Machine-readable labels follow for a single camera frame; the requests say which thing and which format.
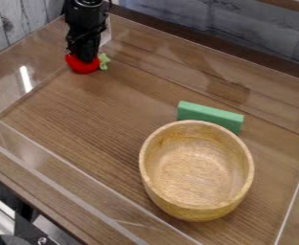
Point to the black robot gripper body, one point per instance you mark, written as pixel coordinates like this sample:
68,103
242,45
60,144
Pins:
85,17

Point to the wooden oval bowl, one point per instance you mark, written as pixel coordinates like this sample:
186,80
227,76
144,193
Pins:
196,170

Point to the clear acrylic tray enclosure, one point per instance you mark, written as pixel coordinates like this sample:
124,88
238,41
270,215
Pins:
72,129

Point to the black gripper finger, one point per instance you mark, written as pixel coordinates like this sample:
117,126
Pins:
93,46
79,48

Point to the green foam block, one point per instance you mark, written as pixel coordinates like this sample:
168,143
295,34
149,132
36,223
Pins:
192,111

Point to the red plush strawberry fruit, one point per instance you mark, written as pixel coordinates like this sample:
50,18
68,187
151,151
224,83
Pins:
85,68

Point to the black equipment with cable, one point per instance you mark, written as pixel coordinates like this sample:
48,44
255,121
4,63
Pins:
18,232

